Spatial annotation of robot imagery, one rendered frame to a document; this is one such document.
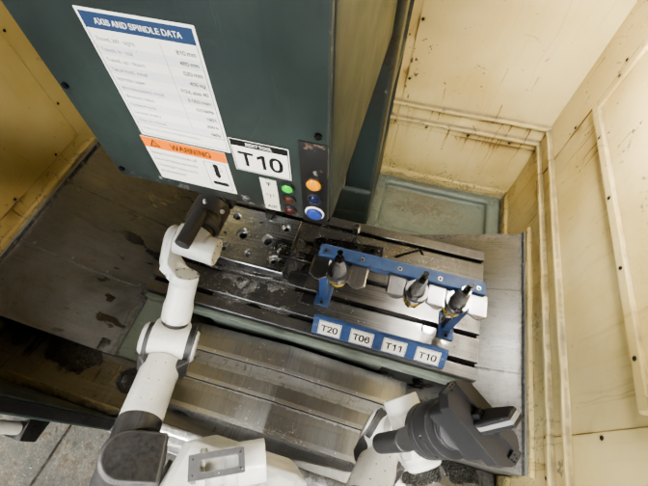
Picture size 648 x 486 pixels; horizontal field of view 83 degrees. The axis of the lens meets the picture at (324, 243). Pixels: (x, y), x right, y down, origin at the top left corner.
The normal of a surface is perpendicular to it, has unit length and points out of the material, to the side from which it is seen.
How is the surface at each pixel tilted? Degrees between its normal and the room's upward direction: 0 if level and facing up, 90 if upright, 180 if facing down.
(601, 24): 90
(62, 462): 0
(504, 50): 90
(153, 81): 90
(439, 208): 0
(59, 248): 25
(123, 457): 35
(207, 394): 8
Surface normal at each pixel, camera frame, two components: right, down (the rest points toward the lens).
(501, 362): -0.39, -0.56
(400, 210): 0.00, -0.51
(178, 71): -0.27, 0.82
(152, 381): 0.33, -0.77
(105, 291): 0.40, -0.38
